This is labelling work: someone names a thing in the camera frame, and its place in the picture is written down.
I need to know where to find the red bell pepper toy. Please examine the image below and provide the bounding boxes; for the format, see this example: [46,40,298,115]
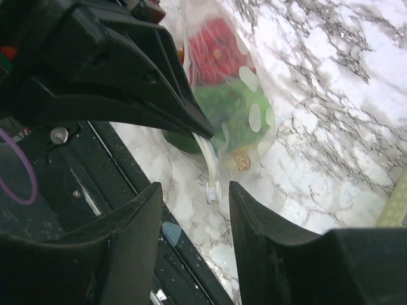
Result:
[188,17,256,86]

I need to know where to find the green bell pepper toy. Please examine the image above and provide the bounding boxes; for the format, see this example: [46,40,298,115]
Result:
[162,84,276,155]

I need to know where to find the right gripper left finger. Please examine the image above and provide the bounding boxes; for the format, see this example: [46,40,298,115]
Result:
[1,182,163,304]

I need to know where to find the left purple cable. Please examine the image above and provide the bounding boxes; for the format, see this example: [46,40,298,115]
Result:
[0,126,39,206]

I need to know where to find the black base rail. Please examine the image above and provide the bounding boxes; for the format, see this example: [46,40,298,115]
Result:
[1,119,231,304]

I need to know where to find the clear zip top bag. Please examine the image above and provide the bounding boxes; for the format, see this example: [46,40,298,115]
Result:
[163,1,276,204]

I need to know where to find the beige plastic basket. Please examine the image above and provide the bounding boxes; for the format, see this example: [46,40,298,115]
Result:
[376,167,407,228]

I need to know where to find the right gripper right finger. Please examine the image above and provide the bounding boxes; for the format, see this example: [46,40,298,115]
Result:
[229,181,406,304]

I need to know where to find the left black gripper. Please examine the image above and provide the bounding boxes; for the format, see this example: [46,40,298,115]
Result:
[1,1,204,119]

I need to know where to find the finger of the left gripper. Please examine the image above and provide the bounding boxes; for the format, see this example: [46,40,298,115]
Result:
[6,75,214,139]

